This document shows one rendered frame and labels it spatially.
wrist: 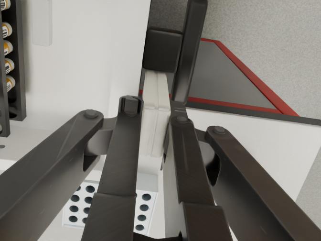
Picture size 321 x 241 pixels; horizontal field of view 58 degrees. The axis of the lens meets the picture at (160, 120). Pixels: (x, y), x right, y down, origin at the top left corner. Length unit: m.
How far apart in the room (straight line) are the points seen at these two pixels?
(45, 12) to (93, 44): 0.05
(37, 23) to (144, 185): 0.24
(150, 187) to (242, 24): 0.86
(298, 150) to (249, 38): 0.78
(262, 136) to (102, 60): 0.24
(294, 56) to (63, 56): 1.06
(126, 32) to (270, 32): 1.04
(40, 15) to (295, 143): 0.35
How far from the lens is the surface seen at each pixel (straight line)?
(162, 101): 0.16
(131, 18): 0.18
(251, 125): 0.41
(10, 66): 0.26
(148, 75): 0.20
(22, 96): 0.28
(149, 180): 0.41
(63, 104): 0.30
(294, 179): 0.48
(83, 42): 0.28
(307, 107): 1.36
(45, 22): 0.27
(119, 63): 0.18
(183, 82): 0.20
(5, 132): 0.26
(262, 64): 1.22
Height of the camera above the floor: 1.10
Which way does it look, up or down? 64 degrees down
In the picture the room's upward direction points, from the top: 177 degrees clockwise
